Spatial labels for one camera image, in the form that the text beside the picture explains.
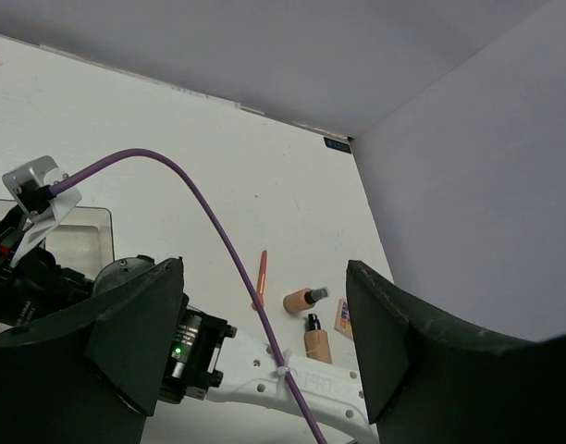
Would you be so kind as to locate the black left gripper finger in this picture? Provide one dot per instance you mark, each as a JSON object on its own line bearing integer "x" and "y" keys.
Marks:
{"x": 431, "y": 377}

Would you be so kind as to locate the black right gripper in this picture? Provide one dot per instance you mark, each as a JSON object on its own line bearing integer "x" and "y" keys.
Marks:
{"x": 90, "y": 373}

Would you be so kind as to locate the pastel square eyeshadow palette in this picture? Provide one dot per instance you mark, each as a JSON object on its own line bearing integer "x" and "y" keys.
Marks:
{"x": 342, "y": 322}

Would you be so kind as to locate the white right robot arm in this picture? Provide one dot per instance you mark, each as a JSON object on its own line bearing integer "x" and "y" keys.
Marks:
{"x": 210, "y": 359}

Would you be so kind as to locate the orange makeup brush upper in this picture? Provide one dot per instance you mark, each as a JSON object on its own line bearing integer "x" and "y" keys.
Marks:
{"x": 260, "y": 284}

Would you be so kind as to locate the tall foundation bottle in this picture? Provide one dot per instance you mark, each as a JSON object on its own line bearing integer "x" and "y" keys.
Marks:
{"x": 316, "y": 341}

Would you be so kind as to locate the right clear organizer bin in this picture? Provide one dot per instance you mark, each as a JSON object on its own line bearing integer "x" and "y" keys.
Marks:
{"x": 83, "y": 241}

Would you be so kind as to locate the small foundation bottle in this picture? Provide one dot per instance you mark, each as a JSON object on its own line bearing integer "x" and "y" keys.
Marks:
{"x": 305, "y": 299}

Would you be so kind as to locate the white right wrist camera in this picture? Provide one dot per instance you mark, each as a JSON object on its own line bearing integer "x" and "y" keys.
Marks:
{"x": 31, "y": 186}

